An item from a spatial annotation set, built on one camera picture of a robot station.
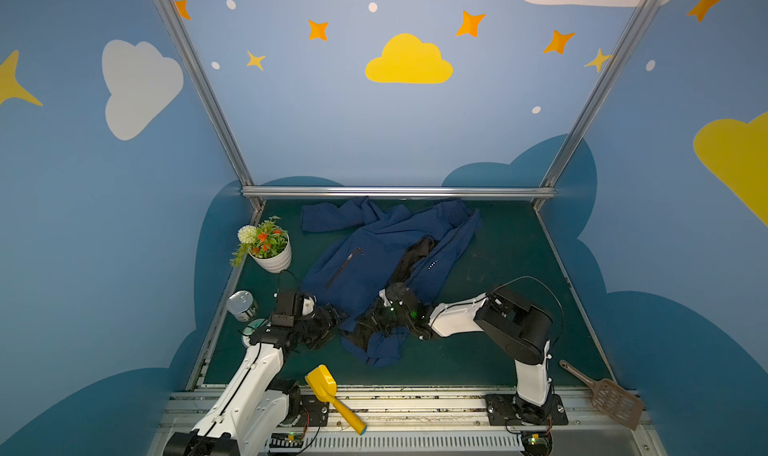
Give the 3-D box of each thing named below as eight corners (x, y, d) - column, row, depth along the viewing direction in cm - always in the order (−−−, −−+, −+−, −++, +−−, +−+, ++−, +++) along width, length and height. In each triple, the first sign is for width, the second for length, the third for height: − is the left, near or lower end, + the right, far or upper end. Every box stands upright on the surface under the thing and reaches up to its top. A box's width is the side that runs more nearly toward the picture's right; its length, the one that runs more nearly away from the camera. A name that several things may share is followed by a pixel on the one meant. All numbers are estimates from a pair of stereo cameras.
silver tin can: (232, 321, 91) (223, 312, 86) (239, 300, 96) (231, 290, 91) (255, 322, 91) (248, 313, 86) (261, 300, 96) (255, 290, 91)
